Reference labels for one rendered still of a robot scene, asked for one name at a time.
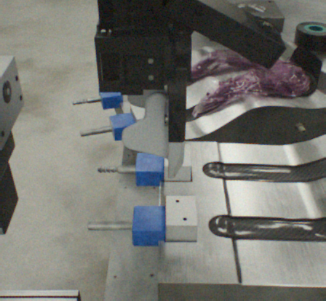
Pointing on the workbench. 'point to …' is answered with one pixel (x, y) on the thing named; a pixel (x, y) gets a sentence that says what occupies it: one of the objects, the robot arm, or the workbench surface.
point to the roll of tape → (311, 36)
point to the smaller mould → (263, 6)
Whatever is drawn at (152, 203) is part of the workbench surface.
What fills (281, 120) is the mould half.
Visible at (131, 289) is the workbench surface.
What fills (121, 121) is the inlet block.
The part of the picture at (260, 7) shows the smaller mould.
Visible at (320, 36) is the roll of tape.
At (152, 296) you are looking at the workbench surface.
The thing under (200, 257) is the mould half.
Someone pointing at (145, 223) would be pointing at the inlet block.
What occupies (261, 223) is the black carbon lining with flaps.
